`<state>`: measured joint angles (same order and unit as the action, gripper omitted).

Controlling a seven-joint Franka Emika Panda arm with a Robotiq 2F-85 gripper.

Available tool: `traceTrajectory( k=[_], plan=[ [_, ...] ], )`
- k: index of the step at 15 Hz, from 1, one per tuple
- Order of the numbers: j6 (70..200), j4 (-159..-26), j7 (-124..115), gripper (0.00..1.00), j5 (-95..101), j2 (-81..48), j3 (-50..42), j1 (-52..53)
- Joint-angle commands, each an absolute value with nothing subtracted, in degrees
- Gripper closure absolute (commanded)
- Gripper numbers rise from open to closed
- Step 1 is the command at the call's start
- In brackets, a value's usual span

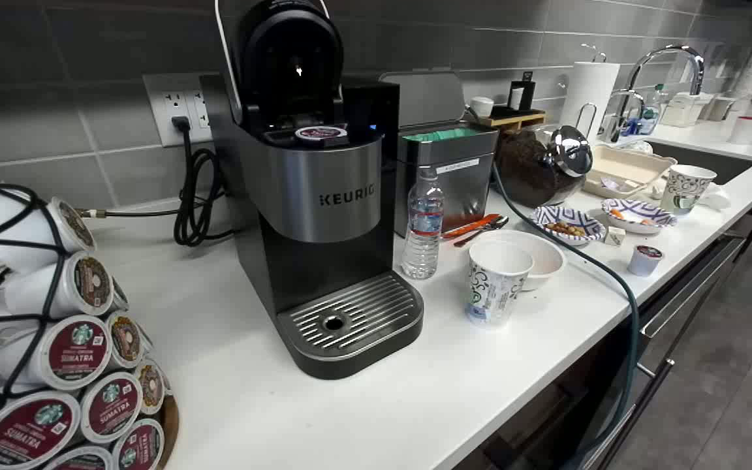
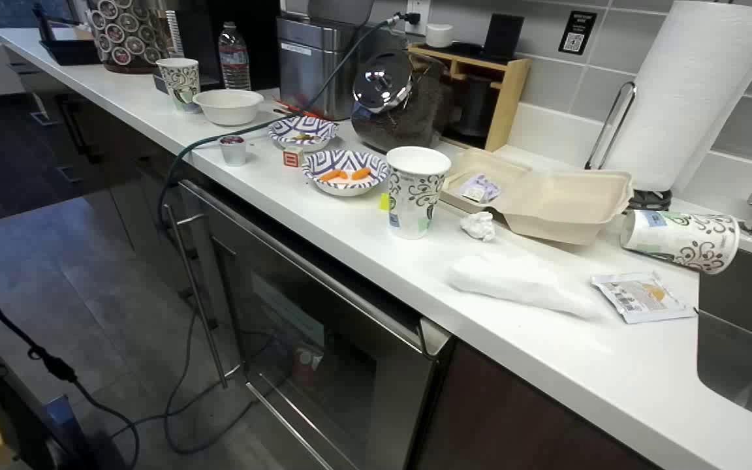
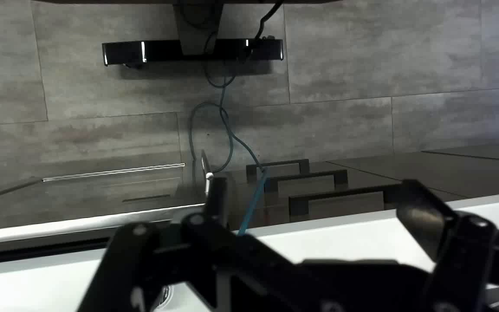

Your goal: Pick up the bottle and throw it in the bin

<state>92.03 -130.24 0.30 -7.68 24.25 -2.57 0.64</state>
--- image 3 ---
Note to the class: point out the black stand base bar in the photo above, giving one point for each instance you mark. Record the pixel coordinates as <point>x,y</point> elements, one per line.
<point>164,51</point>

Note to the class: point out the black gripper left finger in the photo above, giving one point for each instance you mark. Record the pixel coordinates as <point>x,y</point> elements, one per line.
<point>147,261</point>

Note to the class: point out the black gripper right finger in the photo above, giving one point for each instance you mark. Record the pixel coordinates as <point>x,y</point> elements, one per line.
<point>469,254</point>

